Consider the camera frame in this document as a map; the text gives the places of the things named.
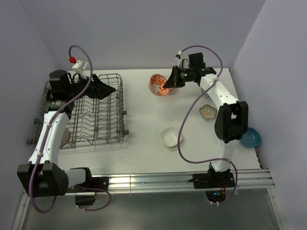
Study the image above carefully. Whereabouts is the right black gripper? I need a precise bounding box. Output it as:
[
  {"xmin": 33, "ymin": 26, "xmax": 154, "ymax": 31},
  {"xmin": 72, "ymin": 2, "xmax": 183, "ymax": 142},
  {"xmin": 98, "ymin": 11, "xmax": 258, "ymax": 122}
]
[{"xmin": 164, "ymin": 66, "xmax": 194, "ymax": 89}]

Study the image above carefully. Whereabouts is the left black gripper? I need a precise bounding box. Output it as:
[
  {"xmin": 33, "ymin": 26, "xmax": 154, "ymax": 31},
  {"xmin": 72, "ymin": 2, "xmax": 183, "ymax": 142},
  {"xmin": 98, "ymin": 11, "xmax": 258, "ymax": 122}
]
[{"xmin": 66, "ymin": 72, "xmax": 116, "ymax": 101}]

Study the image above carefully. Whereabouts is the orange floral pattern bowl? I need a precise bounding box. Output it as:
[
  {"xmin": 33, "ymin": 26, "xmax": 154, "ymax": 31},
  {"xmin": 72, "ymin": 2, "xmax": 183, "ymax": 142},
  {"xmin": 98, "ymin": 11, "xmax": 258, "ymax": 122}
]
[{"xmin": 149, "ymin": 74, "xmax": 171, "ymax": 96}]

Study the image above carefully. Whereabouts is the small flower shaped dish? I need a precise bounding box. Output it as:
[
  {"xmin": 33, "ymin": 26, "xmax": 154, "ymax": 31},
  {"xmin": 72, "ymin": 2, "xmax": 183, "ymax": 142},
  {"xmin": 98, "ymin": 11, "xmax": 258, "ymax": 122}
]
[{"xmin": 199, "ymin": 104, "xmax": 217, "ymax": 120}]

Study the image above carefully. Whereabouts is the brown geometric pattern bowl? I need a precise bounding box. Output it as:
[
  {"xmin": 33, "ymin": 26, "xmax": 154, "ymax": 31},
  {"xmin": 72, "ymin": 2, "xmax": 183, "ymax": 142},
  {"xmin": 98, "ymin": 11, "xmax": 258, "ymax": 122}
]
[{"xmin": 60, "ymin": 128, "xmax": 71, "ymax": 146}]

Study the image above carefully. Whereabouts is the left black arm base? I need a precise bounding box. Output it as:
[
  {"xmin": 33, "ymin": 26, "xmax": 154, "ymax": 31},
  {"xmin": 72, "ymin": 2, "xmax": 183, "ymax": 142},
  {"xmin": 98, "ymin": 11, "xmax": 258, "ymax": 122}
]
[{"xmin": 66, "ymin": 176, "xmax": 112, "ymax": 211}]

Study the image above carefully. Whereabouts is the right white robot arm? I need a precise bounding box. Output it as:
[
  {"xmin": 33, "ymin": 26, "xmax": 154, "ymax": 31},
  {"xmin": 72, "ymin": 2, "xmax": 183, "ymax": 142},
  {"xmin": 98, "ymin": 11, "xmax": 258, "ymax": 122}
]
[{"xmin": 163, "ymin": 51, "xmax": 248, "ymax": 187}]

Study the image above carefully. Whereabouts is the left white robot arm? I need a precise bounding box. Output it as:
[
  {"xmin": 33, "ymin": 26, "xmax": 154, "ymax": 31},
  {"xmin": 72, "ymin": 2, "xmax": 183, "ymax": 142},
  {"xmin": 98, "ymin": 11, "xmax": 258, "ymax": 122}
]
[{"xmin": 17, "ymin": 70, "xmax": 116, "ymax": 198}]

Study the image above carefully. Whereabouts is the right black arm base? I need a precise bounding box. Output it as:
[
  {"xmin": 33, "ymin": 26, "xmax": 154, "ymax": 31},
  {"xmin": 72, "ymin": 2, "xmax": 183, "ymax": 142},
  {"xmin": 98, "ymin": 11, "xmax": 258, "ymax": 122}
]
[{"xmin": 189, "ymin": 168, "xmax": 236, "ymax": 189}]

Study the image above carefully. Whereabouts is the white square bowl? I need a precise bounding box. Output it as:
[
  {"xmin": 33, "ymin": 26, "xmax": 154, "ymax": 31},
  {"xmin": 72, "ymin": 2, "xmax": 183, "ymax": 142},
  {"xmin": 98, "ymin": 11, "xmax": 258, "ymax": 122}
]
[{"xmin": 160, "ymin": 127, "xmax": 182, "ymax": 148}]

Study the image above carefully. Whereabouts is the blue glazed bowl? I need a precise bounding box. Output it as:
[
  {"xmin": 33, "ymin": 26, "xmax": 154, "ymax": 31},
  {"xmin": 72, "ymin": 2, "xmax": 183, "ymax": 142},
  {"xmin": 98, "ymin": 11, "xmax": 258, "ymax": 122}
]
[{"xmin": 240, "ymin": 127, "xmax": 262, "ymax": 148}]

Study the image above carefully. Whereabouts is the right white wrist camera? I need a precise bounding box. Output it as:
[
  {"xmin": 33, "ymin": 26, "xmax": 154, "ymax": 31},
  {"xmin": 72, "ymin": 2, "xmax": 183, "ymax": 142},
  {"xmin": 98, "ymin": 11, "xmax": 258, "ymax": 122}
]
[{"xmin": 175, "ymin": 50, "xmax": 185, "ymax": 69}]

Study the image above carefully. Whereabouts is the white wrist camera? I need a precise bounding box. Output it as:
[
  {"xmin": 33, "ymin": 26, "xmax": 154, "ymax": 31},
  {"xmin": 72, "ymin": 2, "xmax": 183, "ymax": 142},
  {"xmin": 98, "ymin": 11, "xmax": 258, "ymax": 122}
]
[
  {"xmin": 69, "ymin": 57, "xmax": 88, "ymax": 79},
  {"xmin": 175, "ymin": 50, "xmax": 185, "ymax": 69}
]

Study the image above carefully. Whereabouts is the grey wire dish rack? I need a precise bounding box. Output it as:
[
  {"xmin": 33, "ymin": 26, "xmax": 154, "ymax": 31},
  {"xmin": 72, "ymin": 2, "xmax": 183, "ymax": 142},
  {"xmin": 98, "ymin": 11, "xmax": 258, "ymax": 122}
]
[{"xmin": 26, "ymin": 73, "xmax": 130, "ymax": 149}]

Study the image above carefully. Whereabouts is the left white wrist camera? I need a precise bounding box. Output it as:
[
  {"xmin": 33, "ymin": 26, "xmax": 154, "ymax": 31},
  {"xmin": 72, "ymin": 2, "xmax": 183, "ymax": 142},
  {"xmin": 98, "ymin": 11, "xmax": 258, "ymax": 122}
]
[{"xmin": 69, "ymin": 57, "xmax": 88, "ymax": 79}]

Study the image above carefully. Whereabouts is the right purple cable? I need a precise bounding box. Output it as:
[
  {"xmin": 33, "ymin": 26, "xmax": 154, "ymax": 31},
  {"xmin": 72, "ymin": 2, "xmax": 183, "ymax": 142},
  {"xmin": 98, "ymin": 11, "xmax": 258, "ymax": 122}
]
[{"xmin": 177, "ymin": 45, "xmax": 238, "ymax": 206}]

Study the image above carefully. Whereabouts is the purple cable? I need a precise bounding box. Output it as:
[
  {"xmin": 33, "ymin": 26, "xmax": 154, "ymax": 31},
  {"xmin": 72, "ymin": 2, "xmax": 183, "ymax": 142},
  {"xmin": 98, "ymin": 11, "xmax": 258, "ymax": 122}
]
[
  {"xmin": 177, "ymin": 45, "xmax": 238, "ymax": 206},
  {"xmin": 28, "ymin": 45, "xmax": 112, "ymax": 213}
]

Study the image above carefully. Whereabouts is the aluminium mounting rail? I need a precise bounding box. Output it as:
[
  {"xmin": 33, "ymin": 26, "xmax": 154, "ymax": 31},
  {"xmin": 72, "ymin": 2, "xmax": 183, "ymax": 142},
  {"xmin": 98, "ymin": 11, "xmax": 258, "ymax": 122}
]
[{"xmin": 21, "ymin": 169, "xmax": 275, "ymax": 197}]

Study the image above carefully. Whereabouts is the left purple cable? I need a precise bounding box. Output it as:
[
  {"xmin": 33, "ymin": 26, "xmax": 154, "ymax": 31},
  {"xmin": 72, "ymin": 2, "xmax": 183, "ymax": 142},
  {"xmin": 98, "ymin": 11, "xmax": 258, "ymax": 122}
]
[{"xmin": 28, "ymin": 45, "xmax": 112, "ymax": 213}]

